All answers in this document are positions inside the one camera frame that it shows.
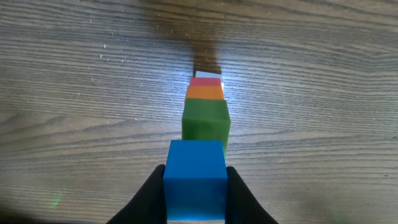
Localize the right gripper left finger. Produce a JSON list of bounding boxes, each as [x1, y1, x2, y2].
[[105, 164, 169, 224]]

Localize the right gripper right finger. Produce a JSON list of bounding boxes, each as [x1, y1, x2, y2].
[[224, 166, 279, 224]]

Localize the blue cube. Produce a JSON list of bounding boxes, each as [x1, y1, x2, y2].
[[162, 139, 229, 222]]

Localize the green cube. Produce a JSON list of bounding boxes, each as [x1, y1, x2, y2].
[[181, 98, 232, 156]]

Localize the orange cube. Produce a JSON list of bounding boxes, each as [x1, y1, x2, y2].
[[185, 85, 225, 101]]

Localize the red cube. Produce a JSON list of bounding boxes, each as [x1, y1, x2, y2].
[[189, 77, 223, 88]]

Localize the white cube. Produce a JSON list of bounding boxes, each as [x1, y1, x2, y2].
[[194, 70, 225, 91]]

